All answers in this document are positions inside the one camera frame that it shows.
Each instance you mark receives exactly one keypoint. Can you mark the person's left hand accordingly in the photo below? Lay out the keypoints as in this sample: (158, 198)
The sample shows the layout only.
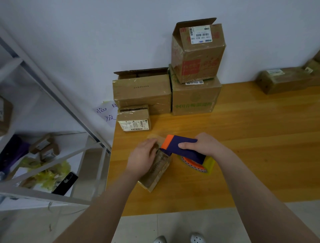
(141, 159)

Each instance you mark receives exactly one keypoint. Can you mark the person's right hand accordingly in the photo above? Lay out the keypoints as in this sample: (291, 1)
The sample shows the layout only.
(207, 145)

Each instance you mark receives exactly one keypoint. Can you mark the small open-flap cardboard box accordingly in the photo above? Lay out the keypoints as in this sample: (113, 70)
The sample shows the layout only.
(157, 170)

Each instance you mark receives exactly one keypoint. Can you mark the blue orange tape dispenser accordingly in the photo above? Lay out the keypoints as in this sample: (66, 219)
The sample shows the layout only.
(177, 142)

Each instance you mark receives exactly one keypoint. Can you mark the stack of cardboard boxes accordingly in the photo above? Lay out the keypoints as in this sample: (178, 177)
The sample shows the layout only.
(142, 92)

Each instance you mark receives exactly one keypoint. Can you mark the box barcode label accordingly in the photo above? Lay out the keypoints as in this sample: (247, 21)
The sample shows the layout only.
(282, 81)

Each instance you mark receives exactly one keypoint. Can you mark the small brown cardboard box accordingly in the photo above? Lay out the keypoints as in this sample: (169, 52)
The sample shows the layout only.
(314, 70)

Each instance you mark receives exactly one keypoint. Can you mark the person's right forearm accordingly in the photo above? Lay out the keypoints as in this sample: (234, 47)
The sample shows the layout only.
(267, 203)

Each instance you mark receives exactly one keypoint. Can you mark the person's left forearm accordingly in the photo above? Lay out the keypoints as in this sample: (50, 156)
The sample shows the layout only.
(95, 213)

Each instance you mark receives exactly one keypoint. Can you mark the wooden table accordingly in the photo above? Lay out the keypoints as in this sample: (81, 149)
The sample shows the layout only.
(270, 135)

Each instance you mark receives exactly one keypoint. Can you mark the black mobile phone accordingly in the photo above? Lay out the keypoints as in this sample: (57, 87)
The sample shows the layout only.
(65, 184)

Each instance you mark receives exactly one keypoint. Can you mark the yellow plastic bag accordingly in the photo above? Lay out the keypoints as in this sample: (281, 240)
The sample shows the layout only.
(47, 175)

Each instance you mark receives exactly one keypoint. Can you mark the small open carton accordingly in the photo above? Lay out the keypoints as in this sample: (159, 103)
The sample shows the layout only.
(44, 147)

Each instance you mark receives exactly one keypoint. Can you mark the grey metal shelf rack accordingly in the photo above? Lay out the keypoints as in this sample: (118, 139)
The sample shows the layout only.
(35, 193)

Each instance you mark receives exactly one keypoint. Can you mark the dark blue bag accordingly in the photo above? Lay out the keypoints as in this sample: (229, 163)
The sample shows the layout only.
(12, 152)

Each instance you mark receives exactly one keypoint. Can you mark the large worn shelf carton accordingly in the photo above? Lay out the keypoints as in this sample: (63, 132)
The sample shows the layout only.
(4, 115)

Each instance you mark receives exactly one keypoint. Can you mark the white paper wall sign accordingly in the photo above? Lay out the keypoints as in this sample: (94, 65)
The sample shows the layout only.
(106, 112)

